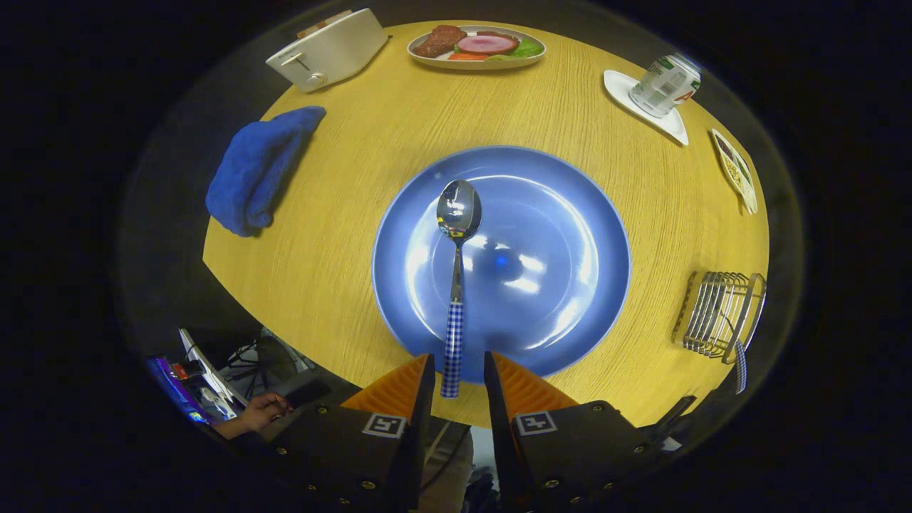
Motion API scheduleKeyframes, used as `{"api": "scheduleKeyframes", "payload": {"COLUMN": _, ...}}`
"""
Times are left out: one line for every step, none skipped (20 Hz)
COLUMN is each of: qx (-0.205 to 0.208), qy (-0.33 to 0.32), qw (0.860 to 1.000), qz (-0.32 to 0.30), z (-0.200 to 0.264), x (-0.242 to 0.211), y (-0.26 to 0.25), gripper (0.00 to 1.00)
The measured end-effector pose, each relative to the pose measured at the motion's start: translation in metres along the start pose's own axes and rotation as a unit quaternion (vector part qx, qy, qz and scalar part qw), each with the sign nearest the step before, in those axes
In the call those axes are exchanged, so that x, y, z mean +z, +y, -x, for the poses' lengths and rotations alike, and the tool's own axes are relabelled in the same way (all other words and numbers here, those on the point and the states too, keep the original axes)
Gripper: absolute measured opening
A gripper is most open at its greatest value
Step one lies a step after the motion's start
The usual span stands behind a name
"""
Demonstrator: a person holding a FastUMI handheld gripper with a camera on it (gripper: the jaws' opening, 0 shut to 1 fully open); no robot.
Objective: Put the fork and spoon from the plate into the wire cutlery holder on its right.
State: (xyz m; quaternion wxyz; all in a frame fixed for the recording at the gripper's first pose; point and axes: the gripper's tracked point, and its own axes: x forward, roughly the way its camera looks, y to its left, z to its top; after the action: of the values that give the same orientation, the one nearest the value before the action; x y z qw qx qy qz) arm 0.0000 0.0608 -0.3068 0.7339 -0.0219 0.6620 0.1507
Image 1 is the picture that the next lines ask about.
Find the pink ham slice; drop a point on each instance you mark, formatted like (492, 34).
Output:
(487, 45)

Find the brown toast slice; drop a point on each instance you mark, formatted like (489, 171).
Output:
(324, 23)

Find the green lettuce leaf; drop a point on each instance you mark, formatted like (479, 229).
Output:
(529, 50)

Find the blue folded cloth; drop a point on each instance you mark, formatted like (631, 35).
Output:
(249, 171)

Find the person's khaki trousers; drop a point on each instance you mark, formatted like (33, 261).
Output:
(449, 477)

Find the white divided condiment dish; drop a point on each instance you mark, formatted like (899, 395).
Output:
(734, 171)

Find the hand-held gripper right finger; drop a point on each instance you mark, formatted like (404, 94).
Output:
(563, 456)

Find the white square coaster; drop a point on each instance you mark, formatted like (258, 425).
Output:
(620, 89)

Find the white toaster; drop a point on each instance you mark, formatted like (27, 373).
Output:
(335, 50)

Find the blue round plate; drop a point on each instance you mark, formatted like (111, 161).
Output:
(563, 235)

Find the white oval food plate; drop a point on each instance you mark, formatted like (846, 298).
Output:
(427, 62)

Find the white green drink can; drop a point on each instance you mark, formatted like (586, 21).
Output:
(666, 85)

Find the red tomato slice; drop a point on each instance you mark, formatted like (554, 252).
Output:
(467, 56)

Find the brown meat piece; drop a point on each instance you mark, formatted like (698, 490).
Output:
(438, 41)

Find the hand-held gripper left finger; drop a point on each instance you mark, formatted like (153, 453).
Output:
(385, 463)

